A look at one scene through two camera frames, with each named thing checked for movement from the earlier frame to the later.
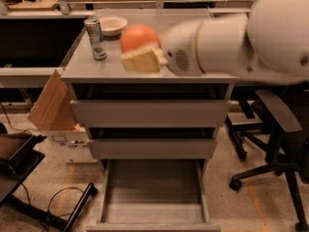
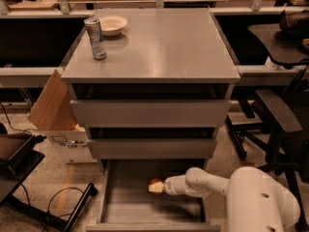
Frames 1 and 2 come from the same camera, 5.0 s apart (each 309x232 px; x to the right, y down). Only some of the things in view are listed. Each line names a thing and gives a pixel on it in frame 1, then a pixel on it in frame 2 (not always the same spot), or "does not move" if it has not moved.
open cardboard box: [54, 112] does not move
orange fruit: [137, 36] -> [154, 182]
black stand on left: [18, 158] does not move
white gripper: [179, 48] -> [171, 186]
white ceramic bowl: [112, 25] does not move
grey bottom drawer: [153, 195] does not move
